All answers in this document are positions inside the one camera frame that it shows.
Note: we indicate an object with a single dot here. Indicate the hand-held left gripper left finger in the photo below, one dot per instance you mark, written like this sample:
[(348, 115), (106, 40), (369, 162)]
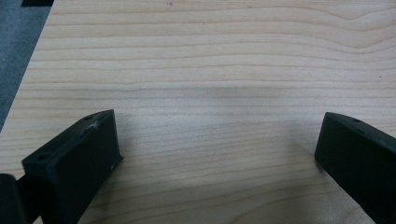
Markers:
[(71, 168)]

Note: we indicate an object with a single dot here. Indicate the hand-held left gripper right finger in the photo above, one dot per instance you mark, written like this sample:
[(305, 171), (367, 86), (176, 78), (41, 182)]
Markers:
[(361, 155)]

